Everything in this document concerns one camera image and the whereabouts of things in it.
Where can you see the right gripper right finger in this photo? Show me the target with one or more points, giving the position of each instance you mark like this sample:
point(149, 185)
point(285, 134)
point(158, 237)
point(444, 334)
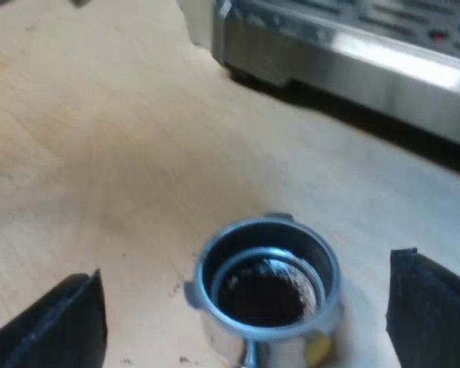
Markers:
point(433, 310)

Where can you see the steel espresso machine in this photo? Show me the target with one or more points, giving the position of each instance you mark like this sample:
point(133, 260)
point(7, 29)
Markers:
point(368, 57)

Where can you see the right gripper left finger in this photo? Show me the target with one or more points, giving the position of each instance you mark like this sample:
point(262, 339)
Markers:
point(50, 326)

